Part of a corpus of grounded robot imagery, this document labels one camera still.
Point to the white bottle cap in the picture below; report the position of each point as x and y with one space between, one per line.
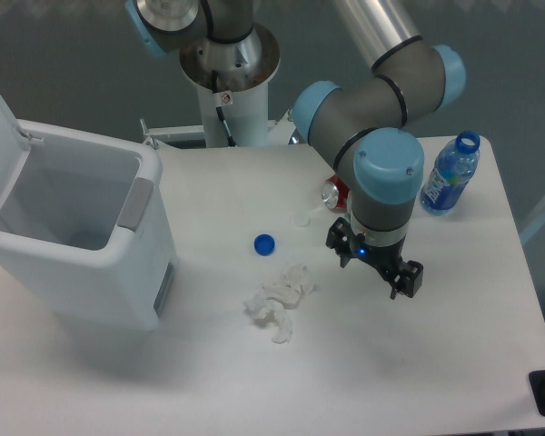
301 218

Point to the red soda can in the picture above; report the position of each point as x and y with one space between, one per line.
335 194

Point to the blue bottle cap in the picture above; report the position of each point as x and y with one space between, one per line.
264 244

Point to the crumpled white paper ball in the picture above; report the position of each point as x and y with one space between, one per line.
273 301

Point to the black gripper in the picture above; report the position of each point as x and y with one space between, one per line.
379 249

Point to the white metal frame bracket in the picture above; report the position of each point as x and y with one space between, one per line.
183 137

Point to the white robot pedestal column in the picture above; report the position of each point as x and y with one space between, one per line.
231 82

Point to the blue plastic water bottle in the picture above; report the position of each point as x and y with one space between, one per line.
453 169

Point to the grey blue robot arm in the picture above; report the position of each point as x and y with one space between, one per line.
360 134

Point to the white trash bin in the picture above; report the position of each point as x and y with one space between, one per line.
83 224

